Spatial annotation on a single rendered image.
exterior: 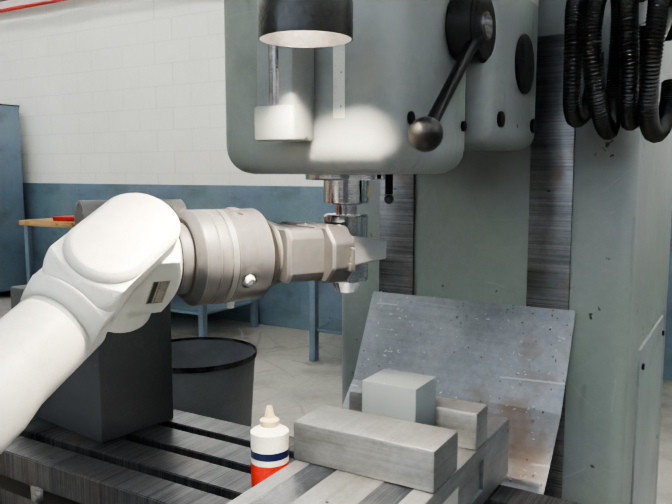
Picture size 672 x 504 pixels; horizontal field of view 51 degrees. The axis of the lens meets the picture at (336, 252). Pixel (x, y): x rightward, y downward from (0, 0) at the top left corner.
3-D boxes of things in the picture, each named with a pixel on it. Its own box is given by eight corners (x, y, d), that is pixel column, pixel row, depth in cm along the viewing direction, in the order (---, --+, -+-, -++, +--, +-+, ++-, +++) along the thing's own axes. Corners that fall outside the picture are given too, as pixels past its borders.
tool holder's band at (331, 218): (371, 222, 76) (371, 213, 76) (364, 225, 71) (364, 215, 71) (328, 221, 77) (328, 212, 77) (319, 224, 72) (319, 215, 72)
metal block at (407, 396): (415, 448, 69) (415, 389, 69) (361, 437, 72) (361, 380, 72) (435, 431, 74) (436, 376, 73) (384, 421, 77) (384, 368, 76)
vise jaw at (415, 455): (434, 494, 62) (434, 451, 62) (292, 459, 70) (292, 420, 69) (458, 470, 67) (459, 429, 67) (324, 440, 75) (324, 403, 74)
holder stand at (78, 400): (101, 444, 92) (95, 293, 89) (14, 409, 105) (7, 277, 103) (174, 419, 101) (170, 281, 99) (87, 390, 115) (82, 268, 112)
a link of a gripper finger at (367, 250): (381, 263, 74) (332, 267, 71) (382, 233, 74) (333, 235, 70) (391, 265, 73) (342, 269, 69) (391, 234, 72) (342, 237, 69)
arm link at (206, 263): (245, 259, 61) (113, 269, 54) (211, 333, 68) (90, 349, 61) (205, 170, 67) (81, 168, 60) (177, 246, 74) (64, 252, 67)
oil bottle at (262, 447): (274, 517, 72) (273, 413, 71) (243, 507, 75) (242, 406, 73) (296, 501, 76) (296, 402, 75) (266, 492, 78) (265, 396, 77)
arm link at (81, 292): (196, 217, 60) (98, 310, 50) (171, 284, 66) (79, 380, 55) (132, 177, 60) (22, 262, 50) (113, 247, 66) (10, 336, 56)
